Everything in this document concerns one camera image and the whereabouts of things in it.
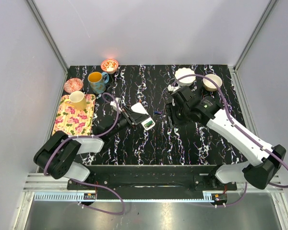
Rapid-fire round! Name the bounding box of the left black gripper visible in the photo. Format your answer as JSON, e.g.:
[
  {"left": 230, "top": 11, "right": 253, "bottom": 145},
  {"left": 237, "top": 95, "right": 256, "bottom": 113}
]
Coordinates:
[{"left": 108, "top": 107, "right": 149, "bottom": 138}]

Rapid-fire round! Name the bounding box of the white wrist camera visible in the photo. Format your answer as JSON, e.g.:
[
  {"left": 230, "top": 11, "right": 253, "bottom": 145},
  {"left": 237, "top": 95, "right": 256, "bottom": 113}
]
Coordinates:
[
  {"left": 110, "top": 97, "right": 121, "bottom": 113},
  {"left": 168, "top": 85, "right": 180, "bottom": 92}
]

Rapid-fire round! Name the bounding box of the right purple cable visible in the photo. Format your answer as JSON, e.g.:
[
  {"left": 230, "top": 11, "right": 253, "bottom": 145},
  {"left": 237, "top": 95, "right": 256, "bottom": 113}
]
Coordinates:
[{"left": 171, "top": 74, "right": 288, "bottom": 208}]

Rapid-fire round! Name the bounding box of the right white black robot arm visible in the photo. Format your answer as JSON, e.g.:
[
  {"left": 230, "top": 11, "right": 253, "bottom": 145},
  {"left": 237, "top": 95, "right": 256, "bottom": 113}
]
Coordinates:
[{"left": 167, "top": 85, "right": 286, "bottom": 190}]

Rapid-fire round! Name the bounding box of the green yellow battery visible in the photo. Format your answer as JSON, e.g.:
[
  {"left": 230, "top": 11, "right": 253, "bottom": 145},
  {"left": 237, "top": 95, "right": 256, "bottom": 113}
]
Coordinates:
[{"left": 145, "top": 121, "right": 153, "bottom": 127}]

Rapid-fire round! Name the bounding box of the red patterned saucer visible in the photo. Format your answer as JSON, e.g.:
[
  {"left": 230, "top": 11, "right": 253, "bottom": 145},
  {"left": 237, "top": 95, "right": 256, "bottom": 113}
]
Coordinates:
[{"left": 64, "top": 78, "right": 84, "bottom": 94}]

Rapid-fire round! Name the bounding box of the floral pink tray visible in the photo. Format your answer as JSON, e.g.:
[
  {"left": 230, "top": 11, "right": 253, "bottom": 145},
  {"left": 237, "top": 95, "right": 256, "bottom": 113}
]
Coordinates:
[{"left": 52, "top": 94, "right": 96, "bottom": 136}]

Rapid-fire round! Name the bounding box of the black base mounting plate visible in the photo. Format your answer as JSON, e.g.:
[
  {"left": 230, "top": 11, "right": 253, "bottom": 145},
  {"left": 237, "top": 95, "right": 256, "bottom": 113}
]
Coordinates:
[{"left": 67, "top": 165, "right": 238, "bottom": 191}]

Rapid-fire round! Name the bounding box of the blue mug yellow inside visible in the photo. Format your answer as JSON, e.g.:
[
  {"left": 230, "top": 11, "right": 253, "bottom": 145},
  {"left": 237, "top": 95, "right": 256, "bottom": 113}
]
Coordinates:
[{"left": 88, "top": 72, "right": 109, "bottom": 94}]

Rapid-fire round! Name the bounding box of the beige round bowl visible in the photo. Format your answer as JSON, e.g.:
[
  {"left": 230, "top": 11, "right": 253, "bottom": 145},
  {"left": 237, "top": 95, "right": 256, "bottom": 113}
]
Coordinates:
[{"left": 203, "top": 74, "right": 223, "bottom": 92}]

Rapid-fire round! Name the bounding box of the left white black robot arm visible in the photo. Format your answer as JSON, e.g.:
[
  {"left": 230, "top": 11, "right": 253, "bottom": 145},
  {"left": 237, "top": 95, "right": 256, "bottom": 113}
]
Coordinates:
[{"left": 33, "top": 103, "right": 155, "bottom": 189}]

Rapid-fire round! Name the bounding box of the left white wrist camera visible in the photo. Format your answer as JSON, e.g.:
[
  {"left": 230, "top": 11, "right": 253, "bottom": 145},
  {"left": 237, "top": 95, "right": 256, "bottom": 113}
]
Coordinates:
[{"left": 110, "top": 97, "right": 121, "bottom": 113}]

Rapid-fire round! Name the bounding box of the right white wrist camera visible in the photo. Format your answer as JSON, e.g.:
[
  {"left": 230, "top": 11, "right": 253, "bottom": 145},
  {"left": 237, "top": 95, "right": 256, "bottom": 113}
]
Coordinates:
[{"left": 168, "top": 85, "right": 180, "bottom": 92}]

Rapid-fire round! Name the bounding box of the white remote control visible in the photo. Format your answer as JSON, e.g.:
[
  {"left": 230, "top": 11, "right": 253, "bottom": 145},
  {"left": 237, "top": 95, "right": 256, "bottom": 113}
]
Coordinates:
[{"left": 131, "top": 103, "right": 155, "bottom": 131}]

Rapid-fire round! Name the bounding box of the white slotted cable duct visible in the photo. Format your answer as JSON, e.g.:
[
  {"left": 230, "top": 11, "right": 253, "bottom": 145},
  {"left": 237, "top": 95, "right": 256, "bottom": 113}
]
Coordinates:
[{"left": 34, "top": 192, "right": 215, "bottom": 203}]

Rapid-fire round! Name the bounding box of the red patterned small bowl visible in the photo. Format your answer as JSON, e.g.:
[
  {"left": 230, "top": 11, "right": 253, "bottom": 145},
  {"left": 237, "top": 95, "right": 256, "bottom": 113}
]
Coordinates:
[{"left": 101, "top": 58, "right": 119, "bottom": 74}]

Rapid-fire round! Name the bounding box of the white scalloped bowl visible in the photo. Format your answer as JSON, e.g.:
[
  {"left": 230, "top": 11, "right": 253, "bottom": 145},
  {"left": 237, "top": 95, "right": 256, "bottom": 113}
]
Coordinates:
[{"left": 174, "top": 68, "right": 197, "bottom": 87}]

